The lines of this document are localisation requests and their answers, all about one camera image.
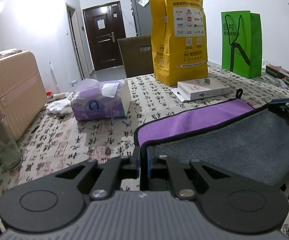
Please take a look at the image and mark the purple and grey towel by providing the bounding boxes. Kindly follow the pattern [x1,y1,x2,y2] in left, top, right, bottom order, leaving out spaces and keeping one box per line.
[134,89,289,185]

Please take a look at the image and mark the calligraphy print tablecloth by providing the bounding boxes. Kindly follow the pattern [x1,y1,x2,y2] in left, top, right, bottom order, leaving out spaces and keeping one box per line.
[0,64,289,230]

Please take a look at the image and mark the clear drinking glass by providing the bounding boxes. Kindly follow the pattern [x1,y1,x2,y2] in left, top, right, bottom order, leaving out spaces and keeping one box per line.
[0,115,23,170]

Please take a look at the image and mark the green paper shopping bag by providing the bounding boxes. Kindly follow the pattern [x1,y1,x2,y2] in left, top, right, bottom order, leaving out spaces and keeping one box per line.
[221,10,263,79]

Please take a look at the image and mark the crumpled white tissue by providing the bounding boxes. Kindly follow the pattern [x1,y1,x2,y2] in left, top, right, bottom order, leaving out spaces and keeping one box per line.
[46,99,73,115]

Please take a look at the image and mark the white flat box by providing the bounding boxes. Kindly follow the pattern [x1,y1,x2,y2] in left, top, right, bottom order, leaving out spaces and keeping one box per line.
[171,77,231,102]

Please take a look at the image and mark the purple tissue box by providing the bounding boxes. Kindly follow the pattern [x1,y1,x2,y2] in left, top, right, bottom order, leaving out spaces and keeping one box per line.
[70,79,132,121]

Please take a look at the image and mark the beige hard suitcase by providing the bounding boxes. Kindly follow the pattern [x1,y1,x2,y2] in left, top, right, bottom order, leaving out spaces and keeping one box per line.
[0,51,47,140]

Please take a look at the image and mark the yellow paper delivery bag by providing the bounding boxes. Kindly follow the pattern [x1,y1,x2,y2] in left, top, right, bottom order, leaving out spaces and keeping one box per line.
[150,0,208,86]

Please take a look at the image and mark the grey refrigerator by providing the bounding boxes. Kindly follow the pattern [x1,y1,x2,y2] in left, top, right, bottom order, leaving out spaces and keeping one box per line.
[131,0,152,36]

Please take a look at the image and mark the dark brown entrance door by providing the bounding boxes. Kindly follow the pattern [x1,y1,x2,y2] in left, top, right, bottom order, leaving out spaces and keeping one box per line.
[83,1,126,71]

